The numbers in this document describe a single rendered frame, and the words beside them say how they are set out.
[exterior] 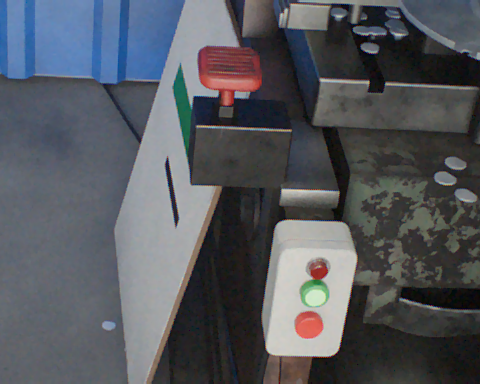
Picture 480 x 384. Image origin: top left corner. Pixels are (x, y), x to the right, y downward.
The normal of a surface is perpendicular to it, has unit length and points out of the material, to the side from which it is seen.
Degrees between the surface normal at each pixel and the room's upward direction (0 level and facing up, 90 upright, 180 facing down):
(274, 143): 90
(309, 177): 0
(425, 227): 90
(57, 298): 0
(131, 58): 90
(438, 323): 105
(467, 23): 0
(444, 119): 90
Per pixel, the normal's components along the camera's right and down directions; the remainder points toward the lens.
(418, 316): -0.27, 0.71
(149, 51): 0.08, 0.56
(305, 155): 0.11, -0.83
